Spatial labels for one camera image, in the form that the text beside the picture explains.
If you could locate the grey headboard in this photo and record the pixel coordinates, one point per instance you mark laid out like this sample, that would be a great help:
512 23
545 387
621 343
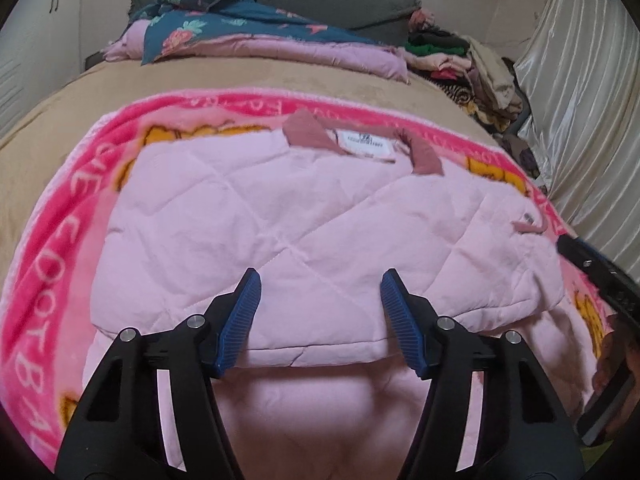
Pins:
325 5

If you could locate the person's right hand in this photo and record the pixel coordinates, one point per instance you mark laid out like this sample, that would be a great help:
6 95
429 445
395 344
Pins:
607 365

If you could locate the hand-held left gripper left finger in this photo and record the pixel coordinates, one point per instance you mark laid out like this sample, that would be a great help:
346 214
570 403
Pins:
240 320

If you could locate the white satin curtain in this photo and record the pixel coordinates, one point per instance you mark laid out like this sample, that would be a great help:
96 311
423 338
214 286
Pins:
590 110

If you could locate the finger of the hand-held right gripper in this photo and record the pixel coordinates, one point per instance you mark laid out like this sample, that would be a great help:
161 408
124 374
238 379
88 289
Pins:
595 270

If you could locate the teal floral pink quilt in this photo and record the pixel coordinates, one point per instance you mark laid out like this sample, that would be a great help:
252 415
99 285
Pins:
280 50

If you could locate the pink quilted jacket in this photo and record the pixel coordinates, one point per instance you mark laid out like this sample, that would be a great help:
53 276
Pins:
300 220

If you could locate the pile of folded clothes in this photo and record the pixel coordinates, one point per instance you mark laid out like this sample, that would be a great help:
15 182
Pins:
480 75

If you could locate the white wardrobe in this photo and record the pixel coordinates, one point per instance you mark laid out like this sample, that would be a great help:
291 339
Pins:
30 60

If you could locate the beige bed sheet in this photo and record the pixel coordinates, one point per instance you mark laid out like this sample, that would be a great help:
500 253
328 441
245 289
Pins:
250 75

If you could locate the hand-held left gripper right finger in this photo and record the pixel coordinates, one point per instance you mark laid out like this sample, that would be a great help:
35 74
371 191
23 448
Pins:
400 320

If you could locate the pink printed blanket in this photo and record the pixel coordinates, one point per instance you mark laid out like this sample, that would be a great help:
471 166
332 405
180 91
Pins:
65 240

